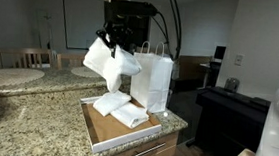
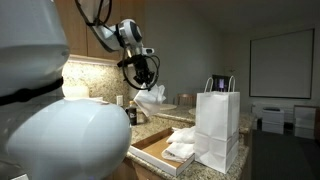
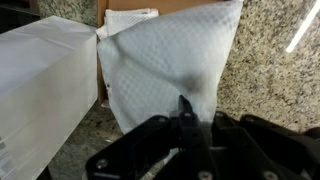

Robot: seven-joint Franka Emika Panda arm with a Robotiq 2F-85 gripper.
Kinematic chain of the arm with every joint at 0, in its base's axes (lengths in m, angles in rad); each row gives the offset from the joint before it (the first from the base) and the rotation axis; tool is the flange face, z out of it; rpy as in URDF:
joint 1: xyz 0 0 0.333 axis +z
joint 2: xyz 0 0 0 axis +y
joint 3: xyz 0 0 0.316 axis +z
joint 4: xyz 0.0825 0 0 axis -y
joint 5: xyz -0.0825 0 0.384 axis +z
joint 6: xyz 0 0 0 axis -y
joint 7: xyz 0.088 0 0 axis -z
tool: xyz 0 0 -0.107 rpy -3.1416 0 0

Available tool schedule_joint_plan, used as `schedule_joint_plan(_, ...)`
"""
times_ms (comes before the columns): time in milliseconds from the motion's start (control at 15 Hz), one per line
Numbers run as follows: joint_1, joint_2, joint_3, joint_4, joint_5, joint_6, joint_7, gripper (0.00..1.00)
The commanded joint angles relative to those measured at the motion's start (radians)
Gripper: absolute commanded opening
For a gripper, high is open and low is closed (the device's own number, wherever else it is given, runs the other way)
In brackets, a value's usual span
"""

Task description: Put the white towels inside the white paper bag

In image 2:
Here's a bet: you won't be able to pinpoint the wooden counter cabinet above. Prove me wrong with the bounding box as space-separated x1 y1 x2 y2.
106 157 162 180

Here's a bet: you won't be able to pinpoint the flat cardboard tray box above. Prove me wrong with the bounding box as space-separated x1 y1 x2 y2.
127 127 196 178

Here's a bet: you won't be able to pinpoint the black bottle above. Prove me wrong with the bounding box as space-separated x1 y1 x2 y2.
127 100 139 126

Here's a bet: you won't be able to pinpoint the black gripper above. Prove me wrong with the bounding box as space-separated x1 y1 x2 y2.
130 54 157 90

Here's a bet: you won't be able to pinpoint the wooden wall cabinets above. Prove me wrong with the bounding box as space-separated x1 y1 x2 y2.
54 0 146 63

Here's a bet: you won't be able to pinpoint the wooden chair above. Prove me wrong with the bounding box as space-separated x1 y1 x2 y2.
175 93 197 108

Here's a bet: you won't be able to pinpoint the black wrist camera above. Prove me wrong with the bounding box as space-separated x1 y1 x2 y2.
116 55 145 69

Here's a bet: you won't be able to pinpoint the white storage unit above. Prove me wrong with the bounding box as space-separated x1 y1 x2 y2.
261 106 285 135
293 104 316 140

